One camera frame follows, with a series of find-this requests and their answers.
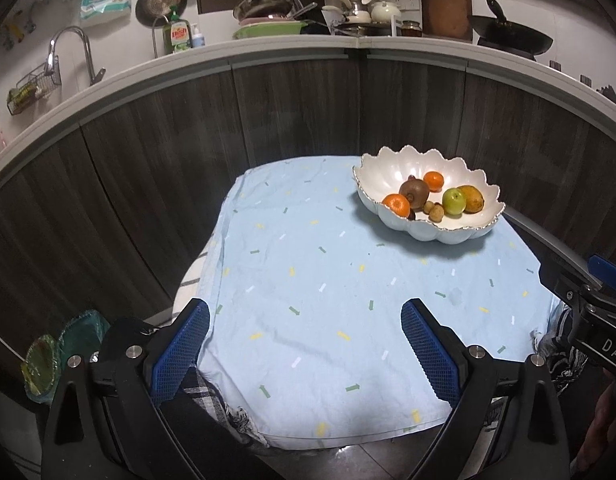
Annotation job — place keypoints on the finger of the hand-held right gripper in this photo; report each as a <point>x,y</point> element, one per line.
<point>610,272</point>
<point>563,282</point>

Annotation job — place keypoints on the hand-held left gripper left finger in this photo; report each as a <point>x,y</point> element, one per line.
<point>180,355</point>

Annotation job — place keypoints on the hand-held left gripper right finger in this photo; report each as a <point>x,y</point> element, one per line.
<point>430,355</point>

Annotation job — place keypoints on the yellow mango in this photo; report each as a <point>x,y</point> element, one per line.
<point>474,199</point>

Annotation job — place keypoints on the green apple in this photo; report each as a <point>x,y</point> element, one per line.
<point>454,201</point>

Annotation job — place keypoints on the small orange-brown fruit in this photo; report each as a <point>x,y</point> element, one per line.
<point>437,213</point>

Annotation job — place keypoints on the small brown kiwi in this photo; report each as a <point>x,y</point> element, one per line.
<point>427,206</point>

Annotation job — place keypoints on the orange tangerine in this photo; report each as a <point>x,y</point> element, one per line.
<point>433,180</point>
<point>396,205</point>

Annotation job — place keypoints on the large brown kiwi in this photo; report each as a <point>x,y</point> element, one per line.
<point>414,192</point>

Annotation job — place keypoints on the white scalloped bowl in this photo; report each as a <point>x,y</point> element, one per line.
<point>388,167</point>

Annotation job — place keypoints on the striped grey white cloth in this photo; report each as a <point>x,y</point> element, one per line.
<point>208,400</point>

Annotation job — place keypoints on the teal round cover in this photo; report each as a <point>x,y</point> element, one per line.
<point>83,332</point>

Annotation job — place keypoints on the light blue patterned tablecloth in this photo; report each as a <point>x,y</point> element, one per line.
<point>338,285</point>

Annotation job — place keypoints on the black wok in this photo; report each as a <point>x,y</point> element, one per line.
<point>513,35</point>

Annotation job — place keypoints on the glass jar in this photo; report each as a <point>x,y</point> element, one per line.
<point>411,30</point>

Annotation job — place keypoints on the brown wooden cutting board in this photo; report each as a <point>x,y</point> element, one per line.
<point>445,5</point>

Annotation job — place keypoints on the blue pump soap bottle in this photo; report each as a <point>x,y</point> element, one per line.
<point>197,39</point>

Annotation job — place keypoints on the green dish soap bottle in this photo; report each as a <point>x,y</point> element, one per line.
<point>177,35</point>

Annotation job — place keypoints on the white kitchen countertop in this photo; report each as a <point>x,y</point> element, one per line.
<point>288,52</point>

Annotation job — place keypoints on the white teapot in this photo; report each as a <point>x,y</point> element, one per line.
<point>385,11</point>

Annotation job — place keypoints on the green plastic basin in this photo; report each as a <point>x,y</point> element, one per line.
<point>268,30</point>

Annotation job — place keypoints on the chrome faucet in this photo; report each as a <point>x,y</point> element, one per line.
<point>68,32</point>

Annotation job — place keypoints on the hanging frying pan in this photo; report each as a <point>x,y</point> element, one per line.
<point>157,5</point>

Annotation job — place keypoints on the white cup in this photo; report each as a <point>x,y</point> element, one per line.
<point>332,16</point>

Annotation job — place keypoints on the stacked metal bowls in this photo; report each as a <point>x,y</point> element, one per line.
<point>263,5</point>

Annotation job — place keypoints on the grey metal rail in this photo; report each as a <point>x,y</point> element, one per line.
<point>538,237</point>

